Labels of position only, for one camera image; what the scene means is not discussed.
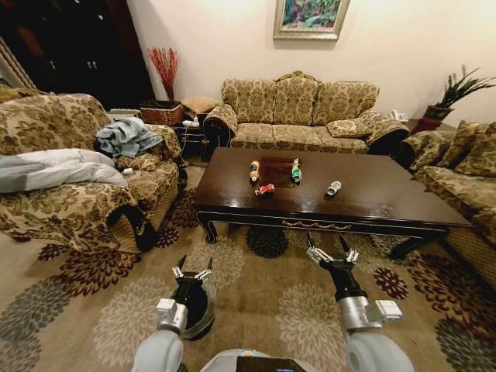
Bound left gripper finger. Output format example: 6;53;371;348
171;254;188;281
194;256;214;281

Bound floral throw pillow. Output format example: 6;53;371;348
453;122;496;178
409;131;455;172
436;120;482;168

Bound floral side sofa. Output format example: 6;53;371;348
400;120;496;288

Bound green potted plant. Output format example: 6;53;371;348
423;63;496;122

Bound striped silver frame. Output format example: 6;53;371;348
0;36;36;91

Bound crumpled blue clothing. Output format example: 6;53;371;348
94;116;164;158

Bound grey white quilt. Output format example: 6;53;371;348
0;148;129;195

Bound brown wicker basket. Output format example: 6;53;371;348
139;99;184;126

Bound floral patterned rug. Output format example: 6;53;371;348
0;154;496;372

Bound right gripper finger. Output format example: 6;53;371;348
339;232;360;265
305;230;331;266

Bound flat floral sofa cushion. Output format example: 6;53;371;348
325;119;374;139

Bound dark wooden cabinet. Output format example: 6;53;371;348
0;0;157;110

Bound dark wooden coffee table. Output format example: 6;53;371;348
191;146;474;260

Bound woven tan cushion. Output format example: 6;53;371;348
181;97;222;115

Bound floral three-seat sofa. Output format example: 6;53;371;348
202;70;410;157

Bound dark wooden side table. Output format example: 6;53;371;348
173;111;211;160

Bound red dried branches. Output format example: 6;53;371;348
147;46;181;103

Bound green snack wrapper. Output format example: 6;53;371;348
290;157;305;187

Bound framed landscape painting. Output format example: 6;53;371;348
272;0;351;42

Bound white robot front shell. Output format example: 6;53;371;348
198;347;312;372

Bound floral armchair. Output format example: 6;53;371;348
0;91;181;256

